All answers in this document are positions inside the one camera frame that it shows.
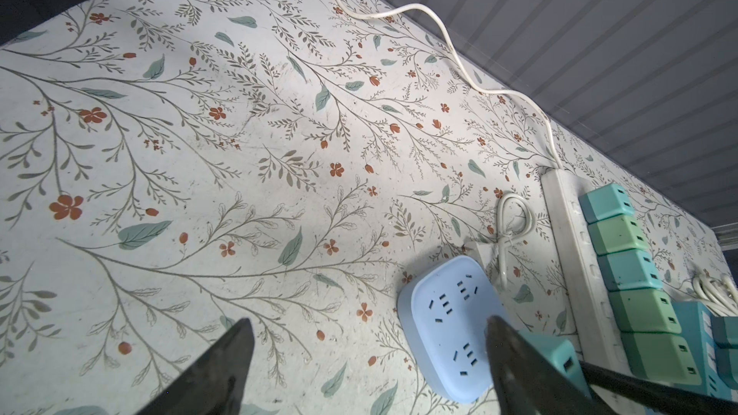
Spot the blue square socket cube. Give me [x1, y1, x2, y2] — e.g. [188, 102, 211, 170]
[398, 256, 509, 403]

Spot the white bundled cable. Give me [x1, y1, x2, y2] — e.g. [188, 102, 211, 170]
[690, 267, 738, 318]

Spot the floral table mat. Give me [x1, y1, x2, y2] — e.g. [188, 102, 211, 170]
[1, 0, 728, 414]

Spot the teal usb power strip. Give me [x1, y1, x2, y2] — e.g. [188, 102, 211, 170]
[673, 302, 737, 402]

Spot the white power strip cord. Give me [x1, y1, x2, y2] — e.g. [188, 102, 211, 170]
[320, 0, 566, 172]

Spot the teal charger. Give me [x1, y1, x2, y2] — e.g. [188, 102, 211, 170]
[598, 249, 663, 292]
[716, 348, 738, 391]
[578, 183, 635, 224]
[711, 316, 738, 350]
[621, 332, 703, 385]

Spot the white multicolour power strip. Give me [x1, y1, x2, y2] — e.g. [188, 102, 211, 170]
[539, 168, 653, 415]

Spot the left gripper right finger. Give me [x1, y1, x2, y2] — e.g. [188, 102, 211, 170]
[485, 316, 613, 414]

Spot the green charger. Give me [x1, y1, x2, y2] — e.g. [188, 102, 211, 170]
[588, 215, 650, 256]
[608, 288, 682, 334]

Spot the white blue cube cord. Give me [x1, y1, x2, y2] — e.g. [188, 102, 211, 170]
[460, 192, 538, 292]

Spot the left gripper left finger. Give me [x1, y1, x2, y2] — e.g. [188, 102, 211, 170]
[140, 319, 255, 415]

